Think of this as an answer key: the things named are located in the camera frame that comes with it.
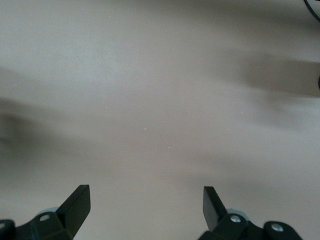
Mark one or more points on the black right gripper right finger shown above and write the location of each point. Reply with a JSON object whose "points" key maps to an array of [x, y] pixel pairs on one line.
{"points": [[213, 212]]}

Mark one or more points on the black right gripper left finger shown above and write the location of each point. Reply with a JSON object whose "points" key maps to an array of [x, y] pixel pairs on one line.
{"points": [[72, 212]]}

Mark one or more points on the small black knob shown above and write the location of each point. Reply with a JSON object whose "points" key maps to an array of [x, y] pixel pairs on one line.
{"points": [[319, 81]]}

